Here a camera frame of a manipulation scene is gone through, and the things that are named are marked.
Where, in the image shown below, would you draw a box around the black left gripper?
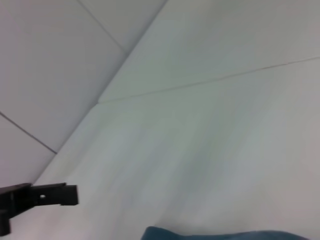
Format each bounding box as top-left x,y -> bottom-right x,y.
0,182 -> 79,235

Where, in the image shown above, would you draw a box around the teal blue printed t-shirt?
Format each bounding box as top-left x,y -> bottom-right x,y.
141,226 -> 313,240

